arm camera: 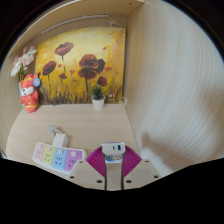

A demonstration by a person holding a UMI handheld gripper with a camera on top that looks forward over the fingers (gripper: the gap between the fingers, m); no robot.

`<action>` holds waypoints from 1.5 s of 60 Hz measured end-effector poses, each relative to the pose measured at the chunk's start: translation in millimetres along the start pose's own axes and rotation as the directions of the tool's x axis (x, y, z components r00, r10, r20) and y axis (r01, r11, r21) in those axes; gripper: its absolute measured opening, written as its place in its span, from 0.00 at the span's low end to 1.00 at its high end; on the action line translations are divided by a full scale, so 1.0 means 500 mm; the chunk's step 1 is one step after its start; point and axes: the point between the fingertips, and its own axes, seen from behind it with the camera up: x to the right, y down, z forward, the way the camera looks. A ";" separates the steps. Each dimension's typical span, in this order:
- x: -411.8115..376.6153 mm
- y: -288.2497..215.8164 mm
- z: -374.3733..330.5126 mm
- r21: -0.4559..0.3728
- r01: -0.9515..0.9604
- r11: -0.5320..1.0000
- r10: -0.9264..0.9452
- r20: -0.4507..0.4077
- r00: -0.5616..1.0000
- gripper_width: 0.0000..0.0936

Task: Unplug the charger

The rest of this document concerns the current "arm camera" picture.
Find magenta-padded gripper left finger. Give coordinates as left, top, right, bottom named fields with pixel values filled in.
left=67, top=145, right=108, bottom=191

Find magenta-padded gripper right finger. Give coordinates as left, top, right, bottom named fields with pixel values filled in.
left=120, top=146, right=162, bottom=191

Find white charger block blue ports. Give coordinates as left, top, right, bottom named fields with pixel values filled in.
left=101, top=141, right=127, bottom=164

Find pastel multicolour power strip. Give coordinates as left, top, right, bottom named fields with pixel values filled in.
left=32, top=141, right=88, bottom=175

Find white power adapter block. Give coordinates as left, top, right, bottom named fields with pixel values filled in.
left=51, top=132, right=70, bottom=148

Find grey round power plug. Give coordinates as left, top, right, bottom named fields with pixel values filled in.
left=47, top=124, right=63, bottom=136

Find small green plant white pot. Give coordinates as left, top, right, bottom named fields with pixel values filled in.
left=90, top=83, right=106, bottom=111

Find red plush toy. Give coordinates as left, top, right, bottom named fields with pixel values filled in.
left=19, top=73, right=42, bottom=114

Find pale blue vase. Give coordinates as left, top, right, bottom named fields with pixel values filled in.
left=18, top=81, right=25, bottom=108

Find yellow poppy flower painting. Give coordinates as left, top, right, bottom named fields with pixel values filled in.
left=34, top=26, right=127, bottom=106

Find pink and white flower bouquet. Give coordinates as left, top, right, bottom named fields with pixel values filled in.
left=9, top=45, right=38, bottom=83

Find white light bar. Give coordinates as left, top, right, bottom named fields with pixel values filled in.
left=40, top=13, right=111, bottom=35

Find wooden shelf unit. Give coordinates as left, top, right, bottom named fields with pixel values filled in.
left=6, top=0, right=146, bottom=58

